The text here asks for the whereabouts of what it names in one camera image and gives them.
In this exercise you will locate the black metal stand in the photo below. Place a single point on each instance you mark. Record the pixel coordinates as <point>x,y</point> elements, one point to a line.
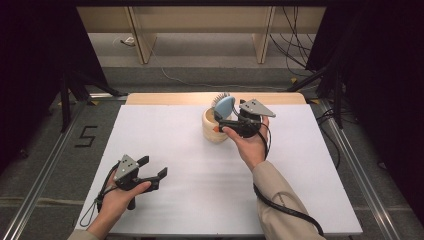
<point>66,106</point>
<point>338,106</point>

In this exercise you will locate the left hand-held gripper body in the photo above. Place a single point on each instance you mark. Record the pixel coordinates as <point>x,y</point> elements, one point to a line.
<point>127,170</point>

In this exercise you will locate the black curtain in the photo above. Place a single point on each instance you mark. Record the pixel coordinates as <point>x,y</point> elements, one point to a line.
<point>383,83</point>
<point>30,66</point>

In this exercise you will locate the metal floor rail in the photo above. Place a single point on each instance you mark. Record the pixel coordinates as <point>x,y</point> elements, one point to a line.
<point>46,166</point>
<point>360,170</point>

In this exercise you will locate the person's left hand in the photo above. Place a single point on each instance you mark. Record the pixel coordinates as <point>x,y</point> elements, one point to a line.
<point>113,203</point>

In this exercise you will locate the wooden table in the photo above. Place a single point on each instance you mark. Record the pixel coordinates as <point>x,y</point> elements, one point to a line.
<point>166,99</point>

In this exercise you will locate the person's right hand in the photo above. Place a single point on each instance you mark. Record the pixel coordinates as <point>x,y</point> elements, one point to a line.
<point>251,148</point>

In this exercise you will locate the white table board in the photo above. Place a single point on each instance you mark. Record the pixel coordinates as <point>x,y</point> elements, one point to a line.
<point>186,166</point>

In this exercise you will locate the light blue hairbrush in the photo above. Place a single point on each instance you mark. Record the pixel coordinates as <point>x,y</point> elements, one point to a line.
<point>225,106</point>

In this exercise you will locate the light wooden furniture frame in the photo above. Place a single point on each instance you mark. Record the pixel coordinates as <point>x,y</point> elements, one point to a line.
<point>200,18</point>

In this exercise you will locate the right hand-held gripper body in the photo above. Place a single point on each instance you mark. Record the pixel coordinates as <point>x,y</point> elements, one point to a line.
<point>250,125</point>

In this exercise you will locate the cream ribbed cup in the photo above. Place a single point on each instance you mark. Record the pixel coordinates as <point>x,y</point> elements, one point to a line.
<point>210,131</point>

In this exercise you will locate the white floor socket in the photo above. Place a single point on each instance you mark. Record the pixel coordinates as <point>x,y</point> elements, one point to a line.
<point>128,41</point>

